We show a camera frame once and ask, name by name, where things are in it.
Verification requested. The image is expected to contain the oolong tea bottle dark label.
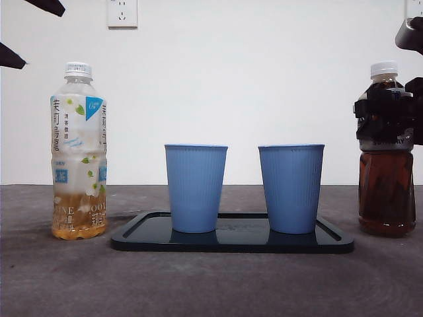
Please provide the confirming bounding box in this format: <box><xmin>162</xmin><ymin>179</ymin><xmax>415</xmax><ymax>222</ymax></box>
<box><xmin>355</xmin><ymin>61</ymin><xmax>417</xmax><ymax>238</ymax></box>

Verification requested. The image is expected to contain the jasmine tea bottle white label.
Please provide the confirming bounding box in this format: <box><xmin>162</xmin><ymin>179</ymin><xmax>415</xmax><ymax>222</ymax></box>
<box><xmin>50</xmin><ymin>61</ymin><xmax>109</xmax><ymax>240</ymax></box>

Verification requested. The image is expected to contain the blue ribbed cup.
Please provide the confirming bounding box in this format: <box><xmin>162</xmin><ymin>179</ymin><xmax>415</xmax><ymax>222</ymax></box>
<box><xmin>257</xmin><ymin>143</ymin><xmax>326</xmax><ymax>235</ymax></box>
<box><xmin>164</xmin><ymin>143</ymin><xmax>229</xmax><ymax>234</ymax></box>

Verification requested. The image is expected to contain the dark blue rectangular tray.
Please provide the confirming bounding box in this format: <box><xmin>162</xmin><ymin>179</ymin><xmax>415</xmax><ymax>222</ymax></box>
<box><xmin>110</xmin><ymin>211</ymin><xmax>355</xmax><ymax>254</ymax></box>

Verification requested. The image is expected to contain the white wall socket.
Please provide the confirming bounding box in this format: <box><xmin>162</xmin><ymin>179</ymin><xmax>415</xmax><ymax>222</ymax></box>
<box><xmin>107</xmin><ymin>0</ymin><xmax>138</xmax><ymax>29</ymax></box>
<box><xmin>404</xmin><ymin>0</ymin><xmax>423</xmax><ymax>20</ymax></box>

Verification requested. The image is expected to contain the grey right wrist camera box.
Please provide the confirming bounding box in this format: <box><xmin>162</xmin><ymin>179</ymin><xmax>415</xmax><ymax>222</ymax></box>
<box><xmin>395</xmin><ymin>16</ymin><xmax>423</xmax><ymax>55</ymax></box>

